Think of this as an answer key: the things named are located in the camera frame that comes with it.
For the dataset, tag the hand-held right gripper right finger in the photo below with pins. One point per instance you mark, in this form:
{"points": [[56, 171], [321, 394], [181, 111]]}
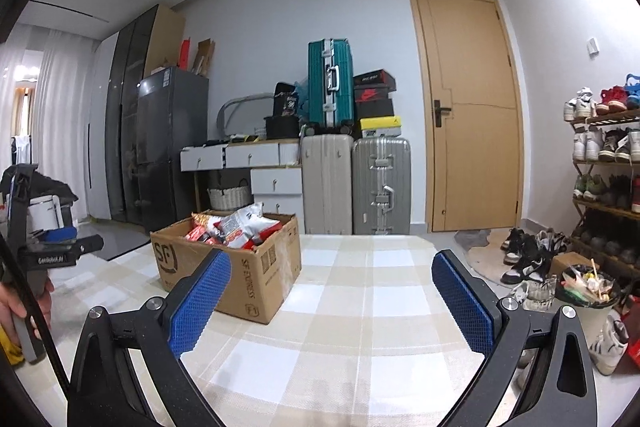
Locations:
{"points": [[465, 302]]}

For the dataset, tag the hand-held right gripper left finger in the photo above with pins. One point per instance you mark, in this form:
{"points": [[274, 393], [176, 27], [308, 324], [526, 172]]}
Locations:
{"points": [[200, 302]]}

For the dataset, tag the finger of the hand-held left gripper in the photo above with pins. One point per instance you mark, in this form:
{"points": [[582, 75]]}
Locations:
{"points": [[60, 234], [70, 249]]}

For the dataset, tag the small orange white snack packet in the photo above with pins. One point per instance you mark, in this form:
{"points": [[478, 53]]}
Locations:
{"points": [[207, 219]]}

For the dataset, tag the person's left hand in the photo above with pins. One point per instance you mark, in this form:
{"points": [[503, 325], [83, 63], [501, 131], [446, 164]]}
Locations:
{"points": [[12, 304]]}

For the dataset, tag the dark cloth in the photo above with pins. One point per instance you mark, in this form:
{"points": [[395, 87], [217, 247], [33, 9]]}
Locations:
{"points": [[55, 189]]}

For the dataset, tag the round beige rug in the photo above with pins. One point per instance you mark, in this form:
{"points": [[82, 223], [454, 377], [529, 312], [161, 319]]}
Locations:
{"points": [[492, 262]]}

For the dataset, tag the pile of shoes on floor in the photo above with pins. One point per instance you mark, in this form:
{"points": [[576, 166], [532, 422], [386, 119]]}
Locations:
{"points": [[530, 252]]}

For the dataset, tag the white curtain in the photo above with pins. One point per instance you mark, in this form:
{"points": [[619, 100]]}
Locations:
{"points": [[60, 122]]}

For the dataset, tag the small brown cardboard box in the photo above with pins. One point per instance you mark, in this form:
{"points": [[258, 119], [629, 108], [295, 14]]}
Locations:
{"points": [[565, 263]]}

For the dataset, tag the woven laundry basket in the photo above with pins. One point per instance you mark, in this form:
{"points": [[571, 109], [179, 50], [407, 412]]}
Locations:
{"points": [[230, 197]]}

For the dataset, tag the white wardrobe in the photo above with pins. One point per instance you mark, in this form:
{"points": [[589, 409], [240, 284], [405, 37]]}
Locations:
{"points": [[102, 132]]}

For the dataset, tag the checked tablecloth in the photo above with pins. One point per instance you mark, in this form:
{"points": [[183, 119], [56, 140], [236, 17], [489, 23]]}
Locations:
{"points": [[350, 307]]}

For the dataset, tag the person's yellow clothing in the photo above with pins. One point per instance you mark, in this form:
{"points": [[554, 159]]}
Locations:
{"points": [[10, 349]]}

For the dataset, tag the full trash bin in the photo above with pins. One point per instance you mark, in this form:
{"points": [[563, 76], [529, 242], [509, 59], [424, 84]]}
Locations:
{"points": [[590, 307]]}

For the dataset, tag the white drawer unit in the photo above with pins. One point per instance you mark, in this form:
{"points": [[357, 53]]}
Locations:
{"points": [[275, 189]]}

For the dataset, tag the dark grey fridge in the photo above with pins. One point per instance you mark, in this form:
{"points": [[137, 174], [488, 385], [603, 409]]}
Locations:
{"points": [[170, 147]]}

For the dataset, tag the silver suitcase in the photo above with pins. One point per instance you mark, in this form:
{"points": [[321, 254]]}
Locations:
{"points": [[382, 187]]}

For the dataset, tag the dark glass cabinet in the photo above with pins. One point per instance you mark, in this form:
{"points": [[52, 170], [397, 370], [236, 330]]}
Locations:
{"points": [[127, 107]]}

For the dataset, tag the white sneaker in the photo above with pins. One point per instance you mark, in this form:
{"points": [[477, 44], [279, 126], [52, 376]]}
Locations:
{"points": [[610, 347]]}

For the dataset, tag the white desk with drawers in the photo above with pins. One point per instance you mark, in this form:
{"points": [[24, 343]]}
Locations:
{"points": [[240, 155]]}

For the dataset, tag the wooden shoe rack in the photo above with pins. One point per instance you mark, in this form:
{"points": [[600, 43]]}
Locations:
{"points": [[605, 207]]}

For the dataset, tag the beige suitcase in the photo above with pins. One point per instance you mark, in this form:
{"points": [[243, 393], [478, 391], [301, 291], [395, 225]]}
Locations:
{"points": [[325, 184]]}

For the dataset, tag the black storage box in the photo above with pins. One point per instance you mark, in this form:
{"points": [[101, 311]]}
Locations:
{"points": [[282, 128]]}

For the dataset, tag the wooden door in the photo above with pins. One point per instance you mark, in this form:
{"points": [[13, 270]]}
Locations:
{"points": [[470, 107]]}

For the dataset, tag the rows of shoes on rack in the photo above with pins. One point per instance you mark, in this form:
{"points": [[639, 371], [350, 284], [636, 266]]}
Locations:
{"points": [[607, 147]]}

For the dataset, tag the plain black shoe box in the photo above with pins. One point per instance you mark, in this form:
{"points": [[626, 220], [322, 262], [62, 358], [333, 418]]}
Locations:
{"points": [[375, 110]]}

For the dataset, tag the red flat box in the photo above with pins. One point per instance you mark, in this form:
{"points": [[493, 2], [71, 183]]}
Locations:
{"points": [[185, 54]]}

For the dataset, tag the black printed bag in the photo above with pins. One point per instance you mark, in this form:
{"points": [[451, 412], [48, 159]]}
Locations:
{"points": [[286, 99]]}

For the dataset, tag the blue plastic bag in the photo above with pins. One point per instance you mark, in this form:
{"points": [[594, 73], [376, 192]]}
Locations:
{"points": [[301, 99]]}

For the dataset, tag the red black shoe box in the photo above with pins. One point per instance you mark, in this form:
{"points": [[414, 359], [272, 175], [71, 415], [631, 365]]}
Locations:
{"points": [[374, 94]]}

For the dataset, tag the brown cardboard sheet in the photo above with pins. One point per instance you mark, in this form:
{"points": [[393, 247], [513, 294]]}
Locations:
{"points": [[205, 57]]}

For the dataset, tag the teal suitcase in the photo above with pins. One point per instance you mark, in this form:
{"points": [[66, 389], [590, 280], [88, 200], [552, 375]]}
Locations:
{"points": [[330, 82]]}

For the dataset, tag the grey curved tube frame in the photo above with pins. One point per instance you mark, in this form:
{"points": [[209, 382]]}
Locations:
{"points": [[240, 99]]}

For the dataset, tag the white light switch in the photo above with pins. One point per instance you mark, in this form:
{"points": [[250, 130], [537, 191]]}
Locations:
{"points": [[592, 46]]}

